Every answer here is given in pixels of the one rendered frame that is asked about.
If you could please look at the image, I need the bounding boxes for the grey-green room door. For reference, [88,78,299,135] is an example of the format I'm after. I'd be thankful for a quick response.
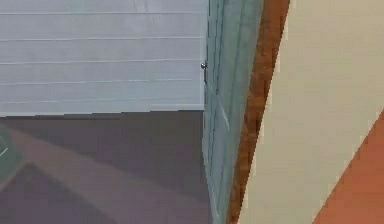
[201,0,266,224]

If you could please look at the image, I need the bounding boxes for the brown wooden door frame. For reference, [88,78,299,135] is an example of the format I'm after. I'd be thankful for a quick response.
[226,0,292,224]

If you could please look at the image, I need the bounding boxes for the silver round door knob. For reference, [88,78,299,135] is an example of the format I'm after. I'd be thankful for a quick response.
[200,61,209,83]

